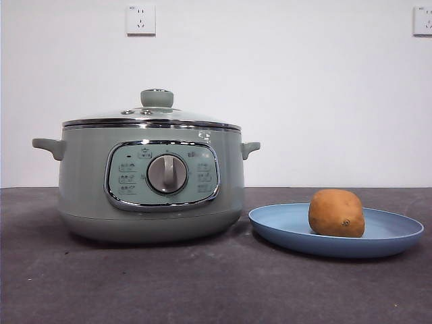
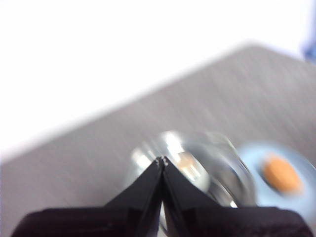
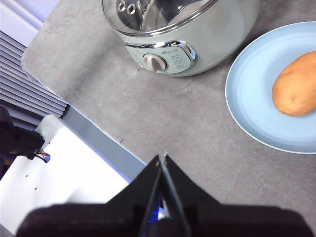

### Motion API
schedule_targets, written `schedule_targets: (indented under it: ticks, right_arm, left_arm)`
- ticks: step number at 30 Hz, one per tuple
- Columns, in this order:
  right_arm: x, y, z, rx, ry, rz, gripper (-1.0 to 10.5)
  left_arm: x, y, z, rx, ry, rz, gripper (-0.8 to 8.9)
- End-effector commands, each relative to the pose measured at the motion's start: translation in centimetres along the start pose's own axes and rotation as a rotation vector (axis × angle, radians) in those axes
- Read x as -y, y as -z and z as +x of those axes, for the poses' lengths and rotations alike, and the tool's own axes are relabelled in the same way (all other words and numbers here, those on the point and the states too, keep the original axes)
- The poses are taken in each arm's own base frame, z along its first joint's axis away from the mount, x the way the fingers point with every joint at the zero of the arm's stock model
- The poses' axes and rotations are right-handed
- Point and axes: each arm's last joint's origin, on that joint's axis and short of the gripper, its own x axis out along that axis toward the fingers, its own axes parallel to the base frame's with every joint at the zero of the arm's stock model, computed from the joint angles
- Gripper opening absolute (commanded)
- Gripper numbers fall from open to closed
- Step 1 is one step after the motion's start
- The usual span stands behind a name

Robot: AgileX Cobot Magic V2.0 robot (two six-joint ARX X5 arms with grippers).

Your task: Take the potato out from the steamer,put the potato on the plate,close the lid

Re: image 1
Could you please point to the brown potato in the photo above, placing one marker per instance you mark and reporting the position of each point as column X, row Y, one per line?
column 337, row 214

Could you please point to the pale green electric steamer pot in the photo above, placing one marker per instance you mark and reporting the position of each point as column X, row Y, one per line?
column 84, row 189

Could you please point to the white wall socket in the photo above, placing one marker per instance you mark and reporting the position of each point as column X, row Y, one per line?
column 141, row 20
column 423, row 20

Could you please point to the blue round plate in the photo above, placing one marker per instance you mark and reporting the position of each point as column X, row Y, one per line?
column 388, row 236

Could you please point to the glass lid with green knob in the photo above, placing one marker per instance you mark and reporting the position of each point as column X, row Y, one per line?
column 157, row 99

